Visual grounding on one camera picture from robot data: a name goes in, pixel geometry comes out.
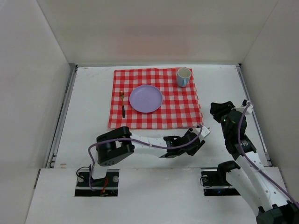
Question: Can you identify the white mug blue outside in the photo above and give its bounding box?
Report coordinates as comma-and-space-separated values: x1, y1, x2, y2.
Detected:
176, 67, 192, 87

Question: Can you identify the red white checkered cloth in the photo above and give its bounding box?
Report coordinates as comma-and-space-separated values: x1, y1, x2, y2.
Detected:
108, 68, 203, 129

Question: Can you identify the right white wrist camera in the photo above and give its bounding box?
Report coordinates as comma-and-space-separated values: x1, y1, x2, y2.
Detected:
233, 99, 254, 115

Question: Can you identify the gold fork dark handle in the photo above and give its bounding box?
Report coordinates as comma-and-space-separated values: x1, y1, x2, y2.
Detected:
120, 91, 126, 118

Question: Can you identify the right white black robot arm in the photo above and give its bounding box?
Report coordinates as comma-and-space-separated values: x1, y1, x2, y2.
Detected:
210, 100, 299, 224

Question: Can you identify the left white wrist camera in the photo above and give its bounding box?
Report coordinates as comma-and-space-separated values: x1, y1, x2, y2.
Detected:
192, 126, 211, 141

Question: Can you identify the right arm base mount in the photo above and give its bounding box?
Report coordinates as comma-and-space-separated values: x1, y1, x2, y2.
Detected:
199, 168, 240, 196

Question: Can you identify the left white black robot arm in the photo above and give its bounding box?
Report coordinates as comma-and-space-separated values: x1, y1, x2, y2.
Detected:
88, 125, 210, 181

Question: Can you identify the lilac round plate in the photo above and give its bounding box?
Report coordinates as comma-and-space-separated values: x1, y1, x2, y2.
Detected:
129, 85, 163, 113

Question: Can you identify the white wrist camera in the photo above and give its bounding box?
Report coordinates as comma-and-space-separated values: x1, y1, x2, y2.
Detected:
233, 99, 254, 115
192, 126, 211, 141

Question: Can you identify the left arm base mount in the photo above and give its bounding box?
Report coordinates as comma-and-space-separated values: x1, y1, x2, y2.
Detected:
74, 167, 120, 197

